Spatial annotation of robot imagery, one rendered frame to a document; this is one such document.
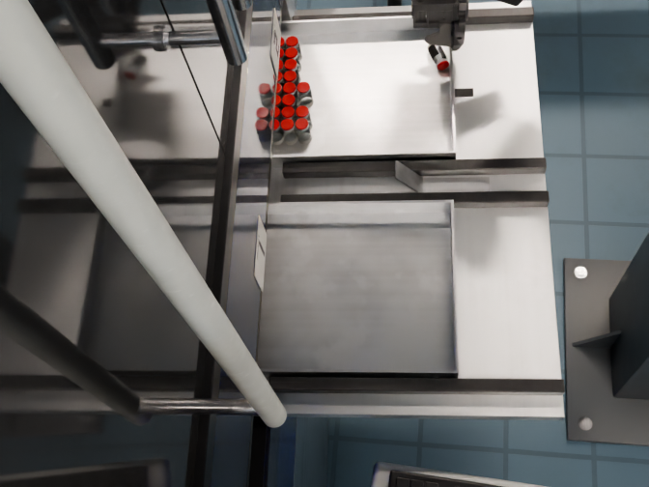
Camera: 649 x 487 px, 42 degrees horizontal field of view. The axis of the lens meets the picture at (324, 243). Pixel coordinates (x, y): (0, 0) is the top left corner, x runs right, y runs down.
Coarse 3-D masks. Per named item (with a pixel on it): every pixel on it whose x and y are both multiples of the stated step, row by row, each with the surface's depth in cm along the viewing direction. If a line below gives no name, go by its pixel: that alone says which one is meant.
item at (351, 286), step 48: (288, 240) 127; (336, 240) 126; (384, 240) 125; (432, 240) 124; (288, 288) 124; (336, 288) 123; (384, 288) 122; (432, 288) 121; (288, 336) 121; (336, 336) 120; (384, 336) 119; (432, 336) 118
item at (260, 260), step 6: (258, 222) 110; (258, 228) 109; (264, 228) 113; (258, 234) 109; (264, 234) 113; (258, 240) 109; (264, 240) 113; (258, 246) 109; (264, 246) 113; (258, 252) 109; (258, 258) 109; (264, 258) 113; (258, 264) 109; (264, 264) 113; (258, 270) 109; (264, 270) 113; (258, 276) 109; (258, 282) 109
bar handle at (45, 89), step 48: (0, 0) 27; (0, 48) 29; (48, 48) 31; (48, 96) 32; (48, 144) 35; (96, 144) 36; (96, 192) 38; (144, 192) 41; (144, 240) 43; (192, 288) 51; (240, 384) 69
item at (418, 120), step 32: (288, 32) 142; (320, 32) 142; (352, 32) 141; (384, 32) 141; (416, 32) 140; (320, 64) 139; (352, 64) 139; (384, 64) 138; (416, 64) 138; (320, 96) 137; (352, 96) 136; (384, 96) 136; (416, 96) 135; (448, 96) 134; (320, 128) 134; (352, 128) 134; (384, 128) 133; (416, 128) 133; (448, 128) 132; (288, 160) 130; (320, 160) 130; (352, 160) 130
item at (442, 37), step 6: (444, 24) 127; (450, 24) 127; (438, 30) 129; (444, 30) 128; (450, 30) 128; (426, 36) 130; (432, 36) 130; (438, 36) 130; (444, 36) 130; (450, 36) 129; (426, 42) 131; (432, 42) 131; (438, 42) 131; (444, 42) 131; (450, 42) 131; (456, 48) 132
